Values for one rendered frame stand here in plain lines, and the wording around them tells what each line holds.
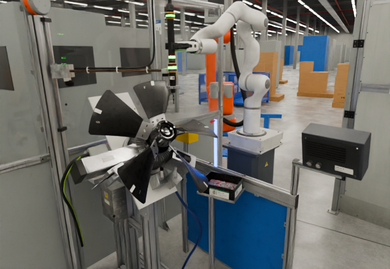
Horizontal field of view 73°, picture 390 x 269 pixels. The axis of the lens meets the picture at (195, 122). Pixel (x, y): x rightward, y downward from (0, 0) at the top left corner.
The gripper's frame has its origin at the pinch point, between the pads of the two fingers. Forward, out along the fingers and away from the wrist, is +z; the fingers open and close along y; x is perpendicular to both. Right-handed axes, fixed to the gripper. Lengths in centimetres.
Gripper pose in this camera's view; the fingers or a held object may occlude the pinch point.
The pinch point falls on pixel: (171, 46)
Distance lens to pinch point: 139.6
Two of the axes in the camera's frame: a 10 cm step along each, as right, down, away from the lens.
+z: -7.0, 1.9, -6.9
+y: -7.2, -1.6, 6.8
